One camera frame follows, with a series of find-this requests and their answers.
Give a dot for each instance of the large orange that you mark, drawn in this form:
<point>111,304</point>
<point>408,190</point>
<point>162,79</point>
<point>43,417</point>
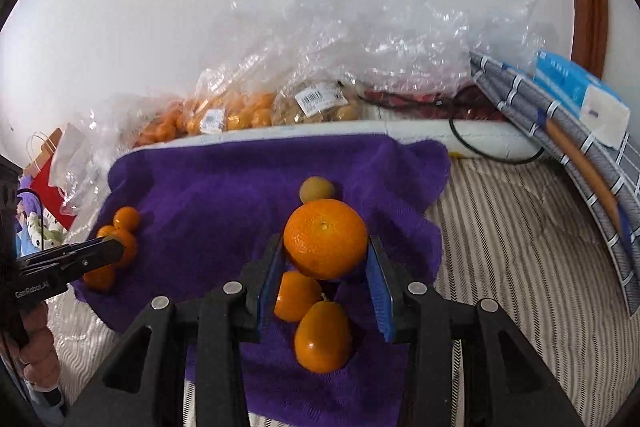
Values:
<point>325,239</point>

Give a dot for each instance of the white plastic bag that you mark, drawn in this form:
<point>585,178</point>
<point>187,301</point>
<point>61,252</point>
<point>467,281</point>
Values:
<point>91,143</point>

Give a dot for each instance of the purple towel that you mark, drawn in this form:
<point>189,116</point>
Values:
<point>280,231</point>

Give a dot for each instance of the green-brown small fruit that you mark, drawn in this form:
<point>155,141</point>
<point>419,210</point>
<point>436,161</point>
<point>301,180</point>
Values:
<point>315,188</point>

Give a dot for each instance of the bag of brown fruits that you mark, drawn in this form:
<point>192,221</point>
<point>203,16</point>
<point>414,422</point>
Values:
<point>315,101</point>

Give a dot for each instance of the bag of small oranges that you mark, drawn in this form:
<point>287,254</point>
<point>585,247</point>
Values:
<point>207,114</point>

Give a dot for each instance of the clear plastic bag pile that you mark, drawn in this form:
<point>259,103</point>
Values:
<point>404,46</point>

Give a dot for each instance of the medium orange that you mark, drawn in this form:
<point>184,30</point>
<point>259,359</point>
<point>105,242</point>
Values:
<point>101,280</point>
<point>127,240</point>
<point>126,218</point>

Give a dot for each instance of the grey plaid cloth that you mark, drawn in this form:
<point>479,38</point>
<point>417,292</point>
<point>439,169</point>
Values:
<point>606,177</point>

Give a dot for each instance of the blue tissue pack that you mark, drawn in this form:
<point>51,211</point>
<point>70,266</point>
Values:
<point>596,106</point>

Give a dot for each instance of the yellow-orange oval fruit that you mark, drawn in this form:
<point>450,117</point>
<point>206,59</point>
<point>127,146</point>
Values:
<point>323,340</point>

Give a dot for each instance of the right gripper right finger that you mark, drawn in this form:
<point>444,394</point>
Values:
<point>505,382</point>

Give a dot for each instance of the medium orange top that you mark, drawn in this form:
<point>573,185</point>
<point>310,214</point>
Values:
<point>126,218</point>

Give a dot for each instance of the red paper bag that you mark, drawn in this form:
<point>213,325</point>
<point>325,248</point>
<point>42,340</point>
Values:
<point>39,169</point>

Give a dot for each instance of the left hand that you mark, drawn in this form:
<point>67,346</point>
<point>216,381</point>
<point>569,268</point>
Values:
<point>41,366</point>

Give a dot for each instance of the brown wooden door frame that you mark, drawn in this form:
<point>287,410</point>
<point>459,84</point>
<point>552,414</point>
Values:
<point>590,35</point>

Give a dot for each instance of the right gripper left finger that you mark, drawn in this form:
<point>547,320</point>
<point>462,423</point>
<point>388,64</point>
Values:
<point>141,382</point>

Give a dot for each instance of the striped quilt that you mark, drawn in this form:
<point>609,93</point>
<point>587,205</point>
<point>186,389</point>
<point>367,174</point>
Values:
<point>520,235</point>

